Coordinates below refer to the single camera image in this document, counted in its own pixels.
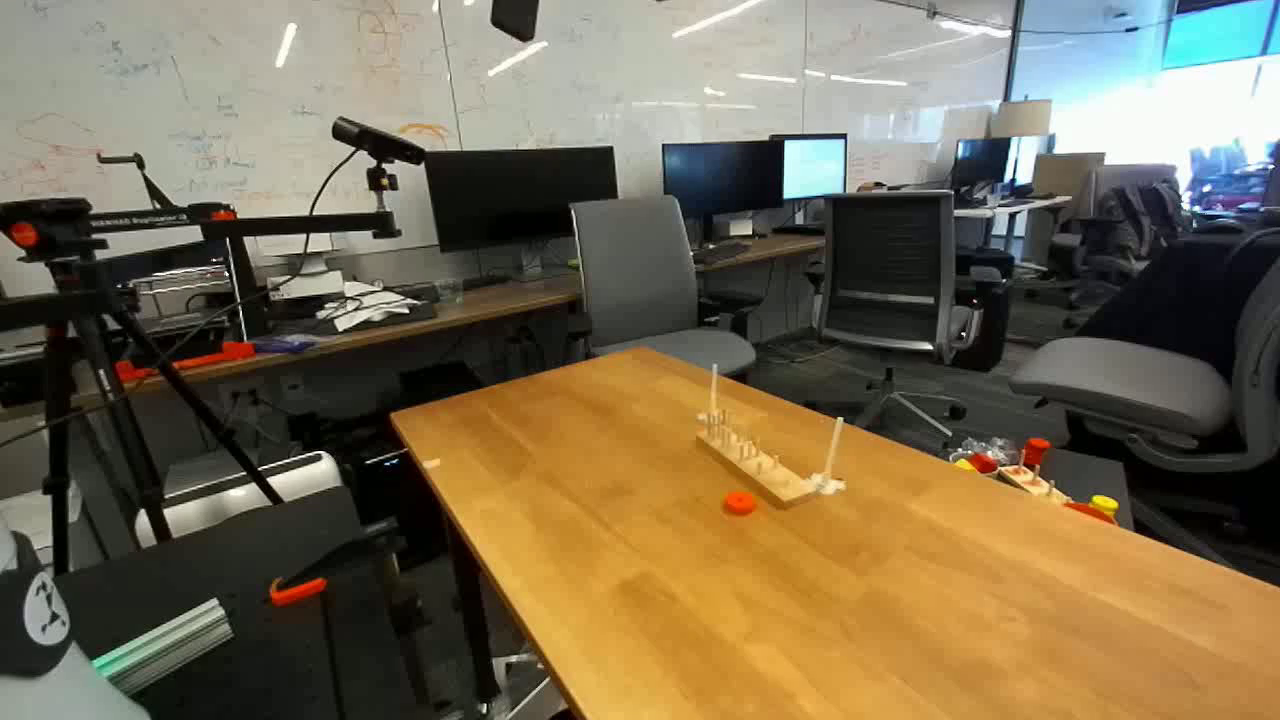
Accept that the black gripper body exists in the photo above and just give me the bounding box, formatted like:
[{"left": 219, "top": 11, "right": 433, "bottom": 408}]
[{"left": 487, "top": 0, "right": 545, "bottom": 43}]

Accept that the wooden peg board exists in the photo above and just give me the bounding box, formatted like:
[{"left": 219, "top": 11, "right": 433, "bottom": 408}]
[{"left": 694, "top": 410, "right": 820, "bottom": 507}]

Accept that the wide black monitor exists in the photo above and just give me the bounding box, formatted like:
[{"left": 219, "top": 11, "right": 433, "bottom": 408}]
[{"left": 418, "top": 143, "right": 620, "bottom": 255}]

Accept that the grey high-back office chair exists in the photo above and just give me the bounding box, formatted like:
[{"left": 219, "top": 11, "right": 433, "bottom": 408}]
[{"left": 569, "top": 193, "right": 761, "bottom": 381}]

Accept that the long wooden office desk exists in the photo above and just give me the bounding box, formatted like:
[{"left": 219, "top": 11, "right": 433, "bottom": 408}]
[{"left": 73, "top": 231, "right": 830, "bottom": 404}]

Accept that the white paper pile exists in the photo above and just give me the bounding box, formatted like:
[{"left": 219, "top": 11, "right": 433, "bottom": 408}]
[{"left": 266, "top": 272, "right": 429, "bottom": 337}]

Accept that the lit computer monitor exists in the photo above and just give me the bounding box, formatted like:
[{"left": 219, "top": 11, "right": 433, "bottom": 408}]
[{"left": 775, "top": 126, "right": 852, "bottom": 209}]

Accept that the black mesh office chair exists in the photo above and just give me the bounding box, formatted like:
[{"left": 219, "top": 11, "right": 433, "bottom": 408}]
[{"left": 810, "top": 186, "right": 975, "bottom": 444}]

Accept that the clear plastic rod stand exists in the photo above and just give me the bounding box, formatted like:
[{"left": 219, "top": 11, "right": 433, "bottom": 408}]
[
  {"left": 802, "top": 410, "right": 852, "bottom": 499},
  {"left": 694, "top": 358, "right": 735, "bottom": 441}
]

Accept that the red bar clamp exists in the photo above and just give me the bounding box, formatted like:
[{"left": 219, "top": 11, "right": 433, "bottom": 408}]
[{"left": 116, "top": 341, "right": 261, "bottom": 389}]

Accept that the beige lamp shade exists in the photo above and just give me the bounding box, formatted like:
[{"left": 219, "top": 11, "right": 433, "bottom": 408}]
[{"left": 986, "top": 95, "right": 1054, "bottom": 141}]

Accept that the white curved panel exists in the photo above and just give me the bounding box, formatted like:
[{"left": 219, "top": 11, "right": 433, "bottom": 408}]
[{"left": 132, "top": 448, "right": 346, "bottom": 552}]

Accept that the black table leg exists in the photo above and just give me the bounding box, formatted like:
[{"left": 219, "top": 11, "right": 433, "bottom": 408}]
[{"left": 444, "top": 516, "right": 505, "bottom": 711}]

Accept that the clear plastic bag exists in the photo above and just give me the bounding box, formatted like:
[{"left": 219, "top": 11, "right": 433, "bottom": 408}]
[{"left": 949, "top": 430, "right": 1014, "bottom": 471}]

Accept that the background grey office chair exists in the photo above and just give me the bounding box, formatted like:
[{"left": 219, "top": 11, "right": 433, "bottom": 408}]
[{"left": 1063, "top": 161, "right": 1192, "bottom": 292}]

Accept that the wooden toy base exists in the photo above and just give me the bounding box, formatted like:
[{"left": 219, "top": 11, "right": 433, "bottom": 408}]
[{"left": 994, "top": 465, "right": 1079, "bottom": 507}]

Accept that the grey padded swivel chair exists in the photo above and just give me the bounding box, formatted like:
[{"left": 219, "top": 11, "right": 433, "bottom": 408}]
[{"left": 1007, "top": 235, "right": 1280, "bottom": 562}]

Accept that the black draped cloth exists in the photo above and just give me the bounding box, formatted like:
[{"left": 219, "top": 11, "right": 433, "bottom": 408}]
[{"left": 1073, "top": 229, "right": 1280, "bottom": 390}]

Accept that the silver tube with green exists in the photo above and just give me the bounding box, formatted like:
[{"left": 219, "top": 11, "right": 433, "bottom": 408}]
[{"left": 87, "top": 597, "right": 237, "bottom": 695}]

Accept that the black cap with logo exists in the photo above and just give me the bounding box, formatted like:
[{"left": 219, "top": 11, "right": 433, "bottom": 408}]
[{"left": 0, "top": 532, "right": 74, "bottom": 680}]

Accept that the black stereo camera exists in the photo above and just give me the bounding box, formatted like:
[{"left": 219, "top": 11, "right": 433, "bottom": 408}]
[{"left": 327, "top": 113, "right": 433, "bottom": 169}]

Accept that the black camera tripod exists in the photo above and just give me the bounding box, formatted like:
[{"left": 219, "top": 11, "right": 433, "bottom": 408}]
[{"left": 0, "top": 194, "right": 292, "bottom": 580}]

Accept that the orange-handled black clamp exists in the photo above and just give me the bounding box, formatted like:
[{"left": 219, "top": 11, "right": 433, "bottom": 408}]
[{"left": 262, "top": 516, "right": 404, "bottom": 720}]

